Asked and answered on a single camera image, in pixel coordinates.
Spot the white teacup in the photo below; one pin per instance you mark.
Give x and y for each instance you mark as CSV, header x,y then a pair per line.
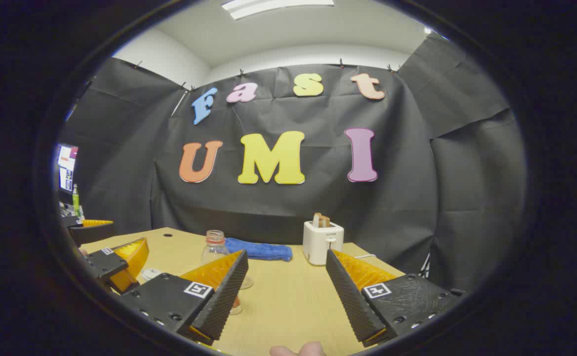
x,y
151,274

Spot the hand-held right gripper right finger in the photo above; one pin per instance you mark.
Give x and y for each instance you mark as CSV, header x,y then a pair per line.
x,y
348,296

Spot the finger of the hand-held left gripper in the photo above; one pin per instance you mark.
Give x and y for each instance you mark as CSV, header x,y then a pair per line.
x,y
90,233
108,262

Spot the white toaster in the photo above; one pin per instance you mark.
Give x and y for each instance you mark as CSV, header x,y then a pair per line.
x,y
318,244

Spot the ceiling light panel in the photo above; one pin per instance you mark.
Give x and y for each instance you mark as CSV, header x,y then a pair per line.
x,y
273,6

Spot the green drink bottle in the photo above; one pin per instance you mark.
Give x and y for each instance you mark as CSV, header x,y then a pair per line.
x,y
75,200

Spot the toast slice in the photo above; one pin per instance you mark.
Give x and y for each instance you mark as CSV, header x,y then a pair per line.
x,y
320,220

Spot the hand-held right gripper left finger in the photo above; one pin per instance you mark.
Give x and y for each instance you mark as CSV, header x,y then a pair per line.
x,y
224,296

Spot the clear plastic water bottle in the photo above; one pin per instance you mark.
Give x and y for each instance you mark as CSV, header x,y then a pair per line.
x,y
214,249

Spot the blue towel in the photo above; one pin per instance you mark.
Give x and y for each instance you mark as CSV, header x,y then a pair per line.
x,y
264,249

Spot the black backdrop cloth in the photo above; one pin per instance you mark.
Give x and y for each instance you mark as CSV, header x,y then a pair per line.
x,y
318,207

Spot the computer monitor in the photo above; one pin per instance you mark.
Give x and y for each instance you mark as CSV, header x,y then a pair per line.
x,y
67,168

